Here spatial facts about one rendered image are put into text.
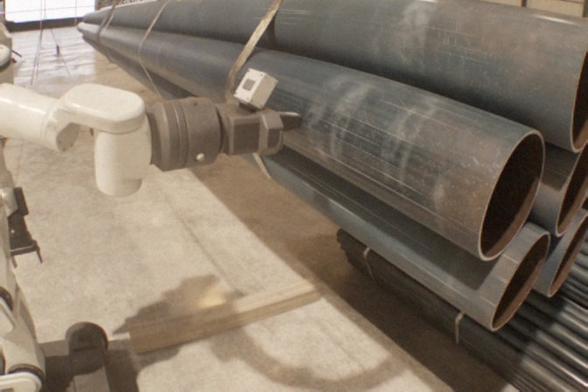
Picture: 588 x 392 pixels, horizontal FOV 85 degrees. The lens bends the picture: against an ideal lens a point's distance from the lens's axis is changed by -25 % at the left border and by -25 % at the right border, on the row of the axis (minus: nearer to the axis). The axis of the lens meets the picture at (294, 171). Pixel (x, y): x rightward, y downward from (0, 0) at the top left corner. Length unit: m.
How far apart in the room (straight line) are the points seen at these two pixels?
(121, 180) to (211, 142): 0.12
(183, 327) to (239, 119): 1.44
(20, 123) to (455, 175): 0.51
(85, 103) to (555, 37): 0.52
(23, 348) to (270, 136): 1.16
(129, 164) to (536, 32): 0.48
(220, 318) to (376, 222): 1.37
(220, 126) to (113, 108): 0.15
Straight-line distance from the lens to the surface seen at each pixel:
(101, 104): 0.47
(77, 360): 1.66
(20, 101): 0.55
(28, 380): 1.49
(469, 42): 0.49
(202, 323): 1.88
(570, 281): 1.72
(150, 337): 1.84
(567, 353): 1.73
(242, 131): 0.51
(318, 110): 0.57
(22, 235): 1.46
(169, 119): 0.48
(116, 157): 0.48
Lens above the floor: 1.39
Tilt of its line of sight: 22 degrees down
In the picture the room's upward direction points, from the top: 5 degrees clockwise
